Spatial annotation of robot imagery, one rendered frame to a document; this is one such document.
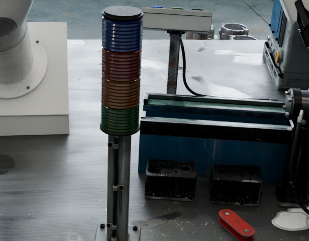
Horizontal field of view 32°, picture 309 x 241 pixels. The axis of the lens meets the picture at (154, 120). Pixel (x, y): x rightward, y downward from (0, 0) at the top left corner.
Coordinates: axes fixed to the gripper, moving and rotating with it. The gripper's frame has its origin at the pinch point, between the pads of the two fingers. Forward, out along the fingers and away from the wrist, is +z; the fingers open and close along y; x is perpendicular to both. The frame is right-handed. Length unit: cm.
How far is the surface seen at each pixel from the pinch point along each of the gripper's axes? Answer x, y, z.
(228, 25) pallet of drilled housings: -29, -257, 70
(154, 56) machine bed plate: -44, -59, 8
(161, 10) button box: -28.3, -17.8, -14.6
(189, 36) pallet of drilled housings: -54, -241, 61
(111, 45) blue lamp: -28, 39, -26
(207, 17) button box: -19.0, -17.4, -8.1
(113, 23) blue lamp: -27, 39, -29
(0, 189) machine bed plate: -68, 23, -6
